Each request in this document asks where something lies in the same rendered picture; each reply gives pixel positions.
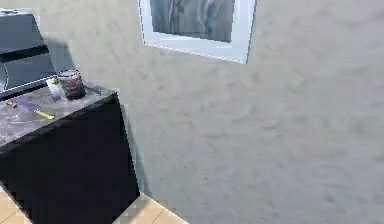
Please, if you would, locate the black kitchen counter cabinet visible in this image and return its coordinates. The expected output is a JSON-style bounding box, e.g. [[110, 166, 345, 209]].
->
[[0, 84, 141, 224]]

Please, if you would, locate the white framed window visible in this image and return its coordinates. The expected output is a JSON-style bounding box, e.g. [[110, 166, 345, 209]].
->
[[137, 0, 257, 65]]

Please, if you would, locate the grey metal appliance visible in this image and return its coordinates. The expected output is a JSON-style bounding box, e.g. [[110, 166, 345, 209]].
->
[[0, 8, 58, 100]]

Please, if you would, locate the yellow handled knife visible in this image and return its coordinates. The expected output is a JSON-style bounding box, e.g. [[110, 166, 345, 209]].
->
[[5, 99, 56, 121]]

